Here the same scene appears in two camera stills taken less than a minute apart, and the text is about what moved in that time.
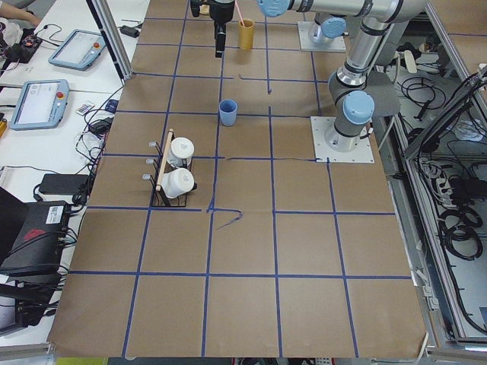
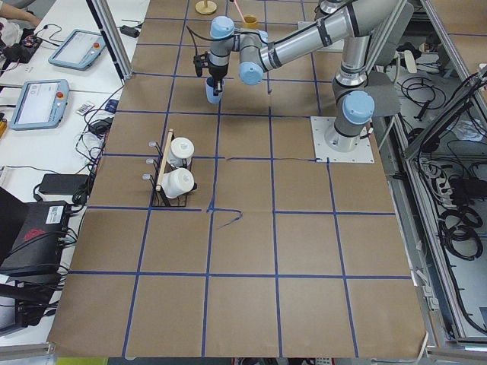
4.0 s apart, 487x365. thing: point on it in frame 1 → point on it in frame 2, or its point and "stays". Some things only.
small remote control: (84, 108) stays
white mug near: (177, 182) stays
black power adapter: (62, 184) stays
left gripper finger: (220, 37) → (215, 85)
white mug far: (182, 150) stays
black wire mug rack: (158, 198) stays
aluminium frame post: (113, 37) stays
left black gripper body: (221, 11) → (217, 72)
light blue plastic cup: (227, 109) → (209, 87)
